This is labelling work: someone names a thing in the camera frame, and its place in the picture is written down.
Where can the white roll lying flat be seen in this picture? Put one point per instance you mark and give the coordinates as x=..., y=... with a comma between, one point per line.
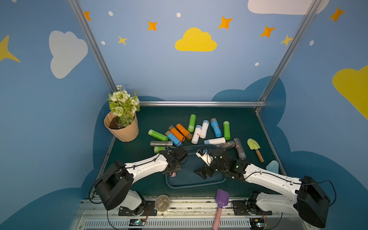
x=215, y=141

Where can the blue trash bag roll right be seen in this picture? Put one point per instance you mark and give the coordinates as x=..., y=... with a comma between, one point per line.
x=215, y=126

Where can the right controller board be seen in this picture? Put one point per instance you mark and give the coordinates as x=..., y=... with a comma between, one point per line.
x=257, y=224

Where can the green toy trowel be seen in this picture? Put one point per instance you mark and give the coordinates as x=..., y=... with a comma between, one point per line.
x=253, y=145

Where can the orange trash bag roll left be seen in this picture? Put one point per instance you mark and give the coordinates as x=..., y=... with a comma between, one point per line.
x=177, y=134

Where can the left controller board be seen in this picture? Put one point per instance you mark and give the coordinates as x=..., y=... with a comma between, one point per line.
x=137, y=223

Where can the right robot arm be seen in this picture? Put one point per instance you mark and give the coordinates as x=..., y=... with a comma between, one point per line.
x=303, y=197

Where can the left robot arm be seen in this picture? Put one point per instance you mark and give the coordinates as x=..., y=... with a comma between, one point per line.
x=114, y=186

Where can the white trash bag roll right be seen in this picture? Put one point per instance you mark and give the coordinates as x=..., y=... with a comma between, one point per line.
x=204, y=129

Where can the blue trash bag roll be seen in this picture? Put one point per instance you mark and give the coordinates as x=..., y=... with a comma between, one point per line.
x=174, y=139
x=215, y=126

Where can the flower pot with plant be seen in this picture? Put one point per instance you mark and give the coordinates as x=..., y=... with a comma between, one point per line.
x=122, y=120

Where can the green trash bag roll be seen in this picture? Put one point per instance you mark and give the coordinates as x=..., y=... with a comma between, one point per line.
x=227, y=132
x=161, y=149
x=157, y=135
x=192, y=120

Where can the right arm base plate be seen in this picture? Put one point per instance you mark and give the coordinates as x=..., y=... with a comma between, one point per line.
x=244, y=208

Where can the orange trash bag roll right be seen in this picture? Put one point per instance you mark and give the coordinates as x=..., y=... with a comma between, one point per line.
x=184, y=132

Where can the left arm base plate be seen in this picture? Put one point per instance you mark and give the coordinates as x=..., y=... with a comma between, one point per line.
x=146, y=207

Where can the white trash bag roll left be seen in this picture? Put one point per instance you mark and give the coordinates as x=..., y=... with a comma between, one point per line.
x=196, y=134

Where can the white trash bag roll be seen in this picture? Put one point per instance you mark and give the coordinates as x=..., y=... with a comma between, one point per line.
x=204, y=129
x=196, y=134

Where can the clear plastic lidded cup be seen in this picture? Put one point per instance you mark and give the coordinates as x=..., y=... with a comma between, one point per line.
x=162, y=203

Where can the controller board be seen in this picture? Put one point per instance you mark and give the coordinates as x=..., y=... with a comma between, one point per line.
x=137, y=223
x=257, y=224

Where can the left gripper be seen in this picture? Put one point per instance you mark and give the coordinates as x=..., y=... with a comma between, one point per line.
x=173, y=168

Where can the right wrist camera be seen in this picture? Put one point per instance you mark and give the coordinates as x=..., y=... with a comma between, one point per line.
x=203, y=154

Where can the orange trash bag roll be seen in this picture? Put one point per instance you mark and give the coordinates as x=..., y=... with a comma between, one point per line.
x=184, y=132
x=177, y=134

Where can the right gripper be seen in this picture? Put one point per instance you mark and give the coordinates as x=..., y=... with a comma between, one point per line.
x=210, y=168

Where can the purple toy shovel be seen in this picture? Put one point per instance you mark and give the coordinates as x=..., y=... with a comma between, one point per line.
x=222, y=199

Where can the light blue toy spade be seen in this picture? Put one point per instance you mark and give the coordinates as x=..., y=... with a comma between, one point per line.
x=273, y=167

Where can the blue trash bag roll left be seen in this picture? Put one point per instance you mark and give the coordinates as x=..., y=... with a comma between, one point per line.
x=174, y=139

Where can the grey trash bag roll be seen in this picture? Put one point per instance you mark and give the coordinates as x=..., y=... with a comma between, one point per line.
x=239, y=149
x=227, y=145
x=161, y=143

